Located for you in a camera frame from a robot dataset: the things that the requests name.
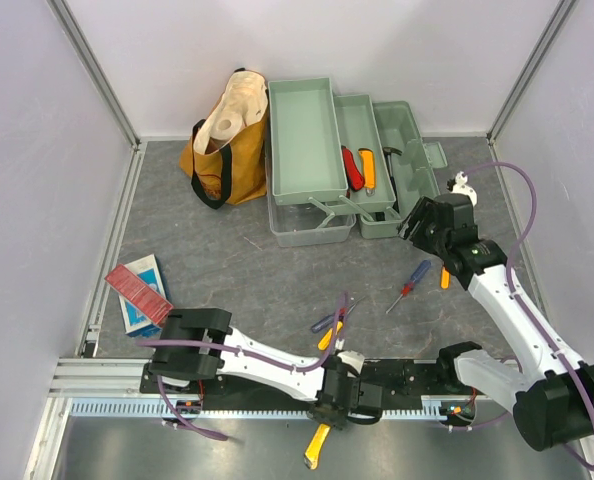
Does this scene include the orange handled chisel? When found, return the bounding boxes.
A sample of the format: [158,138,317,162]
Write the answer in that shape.
[440,267,451,290]

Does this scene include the black hammer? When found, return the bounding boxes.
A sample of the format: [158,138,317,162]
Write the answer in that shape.
[382,147,403,213]

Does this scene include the red handled pliers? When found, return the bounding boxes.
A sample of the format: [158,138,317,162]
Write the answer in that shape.
[341,145,364,192]

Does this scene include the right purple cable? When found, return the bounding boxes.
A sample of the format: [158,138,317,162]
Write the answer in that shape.
[439,161,594,472]

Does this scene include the white paper roll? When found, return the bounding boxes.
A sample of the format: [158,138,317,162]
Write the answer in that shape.
[210,112,244,145]

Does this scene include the orange utility knife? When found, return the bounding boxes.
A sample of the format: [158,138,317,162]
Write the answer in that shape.
[358,148,376,196]

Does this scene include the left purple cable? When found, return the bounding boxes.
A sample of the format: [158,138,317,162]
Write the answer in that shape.
[136,292,351,441]

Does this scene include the yellow utility knife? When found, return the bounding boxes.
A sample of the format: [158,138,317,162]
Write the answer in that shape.
[303,424,331,470]

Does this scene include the yellow handled screwdriver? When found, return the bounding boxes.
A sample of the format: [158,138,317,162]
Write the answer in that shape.
[317,321,343,351]

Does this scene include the purple cable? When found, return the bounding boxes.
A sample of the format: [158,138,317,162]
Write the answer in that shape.
[439,161,594,472]
[136,292,351,441]

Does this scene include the green toolbox with clear lid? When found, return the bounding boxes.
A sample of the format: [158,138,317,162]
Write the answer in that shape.
[266,78,447,247]

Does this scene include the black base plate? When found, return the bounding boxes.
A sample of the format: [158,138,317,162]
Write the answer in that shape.
[139,353,472,402]

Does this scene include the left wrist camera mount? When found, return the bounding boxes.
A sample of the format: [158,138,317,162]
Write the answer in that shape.
[335,339,365,378]

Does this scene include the blue handled small screwdriver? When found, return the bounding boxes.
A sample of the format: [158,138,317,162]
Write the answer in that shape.
[385,259,432,315]

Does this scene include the orange tote bag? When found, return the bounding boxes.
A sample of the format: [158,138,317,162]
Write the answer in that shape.
[179,68,269,210]

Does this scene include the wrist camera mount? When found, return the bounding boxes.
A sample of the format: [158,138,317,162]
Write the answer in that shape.
[335,339,365,378]
[447,171,478,206]

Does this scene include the blue cable duct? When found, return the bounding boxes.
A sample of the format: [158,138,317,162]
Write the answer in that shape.
[70,397,451,419]

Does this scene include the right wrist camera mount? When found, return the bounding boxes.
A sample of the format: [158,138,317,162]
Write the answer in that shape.
[447,171,478,206]

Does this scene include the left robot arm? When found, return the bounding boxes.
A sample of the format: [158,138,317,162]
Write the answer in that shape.
[138,307,383,429]

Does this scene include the blue red box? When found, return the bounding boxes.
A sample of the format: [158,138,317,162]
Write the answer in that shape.
[105,254,173,338]

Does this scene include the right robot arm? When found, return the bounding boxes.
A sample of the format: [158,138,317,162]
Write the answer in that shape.
[399,193,594,451]

